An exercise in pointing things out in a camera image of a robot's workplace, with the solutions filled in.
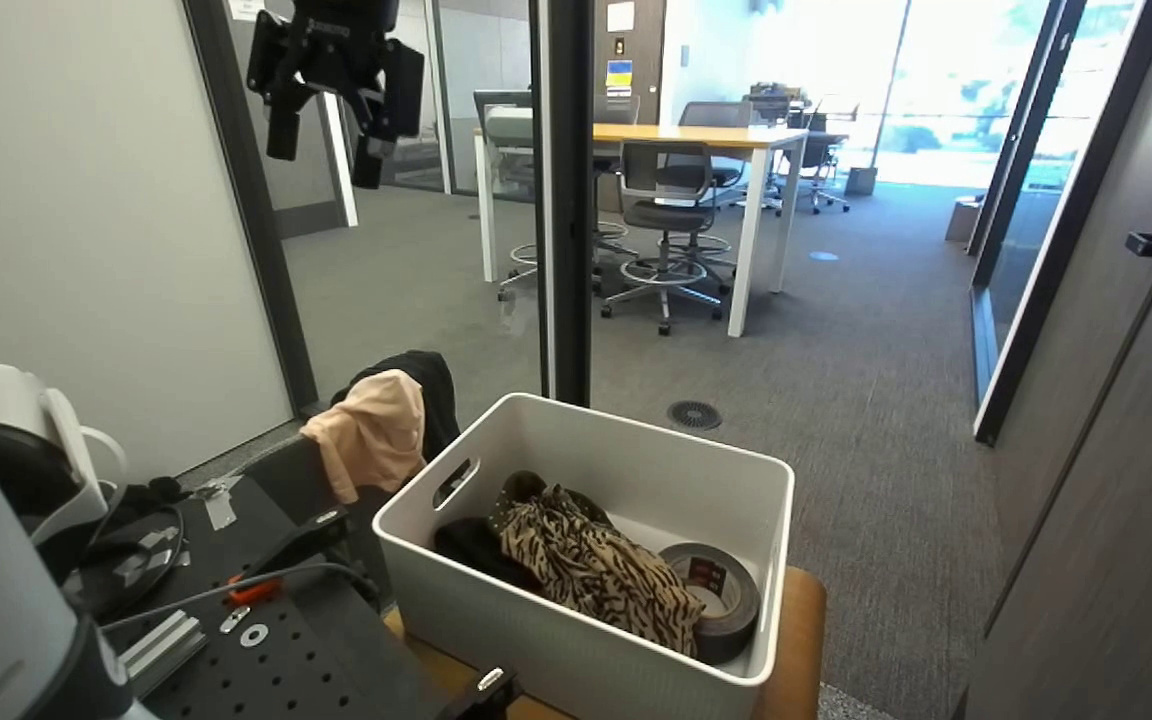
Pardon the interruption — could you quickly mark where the leopard print cloth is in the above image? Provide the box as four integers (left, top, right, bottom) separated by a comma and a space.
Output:
486, 475, 714, 658

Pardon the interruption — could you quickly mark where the grey office chair backrest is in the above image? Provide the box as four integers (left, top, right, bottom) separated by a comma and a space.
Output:
678, 96, 767, 134

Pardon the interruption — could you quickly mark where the grey duct tape roll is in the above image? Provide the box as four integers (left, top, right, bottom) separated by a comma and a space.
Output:
651, 535, 767, 668

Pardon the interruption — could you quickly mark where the black office chair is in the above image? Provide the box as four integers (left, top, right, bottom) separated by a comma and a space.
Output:
739, 79, 855, 216

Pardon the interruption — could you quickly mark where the white paper tag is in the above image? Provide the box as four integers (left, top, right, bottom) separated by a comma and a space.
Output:
199, 479, 245, 535

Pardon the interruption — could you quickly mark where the black cloth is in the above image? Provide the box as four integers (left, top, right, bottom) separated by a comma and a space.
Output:
332, 348, 465, 465

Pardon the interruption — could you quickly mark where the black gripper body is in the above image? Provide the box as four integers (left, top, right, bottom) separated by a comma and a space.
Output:
245, 0, 429, 143

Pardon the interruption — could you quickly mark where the white plastic storage box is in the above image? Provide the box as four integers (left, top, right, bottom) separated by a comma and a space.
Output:
368, 387, 802, 720

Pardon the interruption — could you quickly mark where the wooden desk with white legs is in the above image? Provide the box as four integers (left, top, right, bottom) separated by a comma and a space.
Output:
471, 98, 813, 341

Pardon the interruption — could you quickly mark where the peach cloth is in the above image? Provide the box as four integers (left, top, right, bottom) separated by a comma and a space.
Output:
302, 369, 434, 506

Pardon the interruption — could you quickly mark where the blue and yellow poster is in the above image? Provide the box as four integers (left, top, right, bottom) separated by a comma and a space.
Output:
599, 57, 641, 98

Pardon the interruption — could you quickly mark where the dark brown cloth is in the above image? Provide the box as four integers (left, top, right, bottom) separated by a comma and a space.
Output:
429, 512, 512, 590

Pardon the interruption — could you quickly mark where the white metal bracket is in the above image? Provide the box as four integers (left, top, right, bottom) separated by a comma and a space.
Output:
110, 603, 214, 687

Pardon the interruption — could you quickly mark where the orange handled screwdriver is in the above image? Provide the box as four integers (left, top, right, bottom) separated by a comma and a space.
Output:
221, 571, 294, 612

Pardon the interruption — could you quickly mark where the beige crumpled cloth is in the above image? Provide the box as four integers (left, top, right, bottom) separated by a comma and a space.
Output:
245, 395, 402, 563

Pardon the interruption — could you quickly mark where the round floor outlet cover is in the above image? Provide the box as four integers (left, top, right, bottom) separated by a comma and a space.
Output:
667, 395, 729, 430

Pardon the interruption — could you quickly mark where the black perforated table plate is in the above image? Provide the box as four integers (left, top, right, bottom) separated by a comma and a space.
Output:
92, 453, 471, 720

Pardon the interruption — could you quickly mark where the black glass wall post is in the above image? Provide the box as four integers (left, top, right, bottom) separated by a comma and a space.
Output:
182, 0, 327, 423
530, 0, 599, 407

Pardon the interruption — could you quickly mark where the grey swivel office chair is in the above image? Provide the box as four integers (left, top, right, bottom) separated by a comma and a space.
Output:
598, 140, 739, 334

